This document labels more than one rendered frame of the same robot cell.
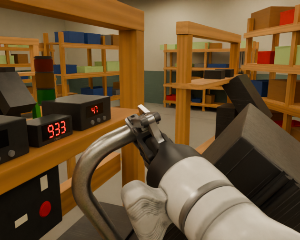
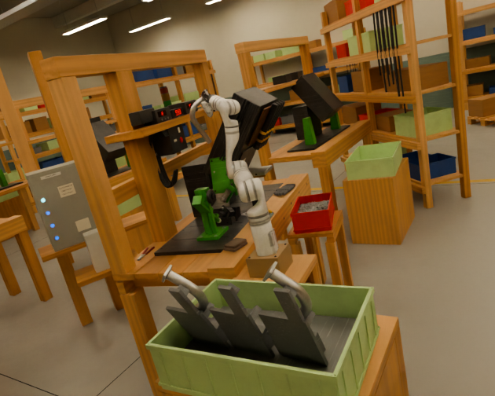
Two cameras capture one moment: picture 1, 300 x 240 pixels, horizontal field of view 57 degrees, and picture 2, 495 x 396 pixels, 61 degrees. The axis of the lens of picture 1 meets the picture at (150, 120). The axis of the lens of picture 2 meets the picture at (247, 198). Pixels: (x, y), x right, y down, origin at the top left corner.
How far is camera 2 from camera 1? 1.97 m
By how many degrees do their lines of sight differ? 4
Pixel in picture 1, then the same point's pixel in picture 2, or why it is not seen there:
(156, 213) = (209, 107)
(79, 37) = (148, 73)
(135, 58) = (205, 79)
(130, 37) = (199, 67)
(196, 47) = (290, 51)
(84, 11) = (174, 62)
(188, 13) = (271, 9)
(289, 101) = (367, 89)
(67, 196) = (185, 158)
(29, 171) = (174, 122)
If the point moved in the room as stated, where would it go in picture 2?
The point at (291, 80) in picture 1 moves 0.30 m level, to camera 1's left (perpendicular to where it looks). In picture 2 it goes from (364, 68) to (339, 74)
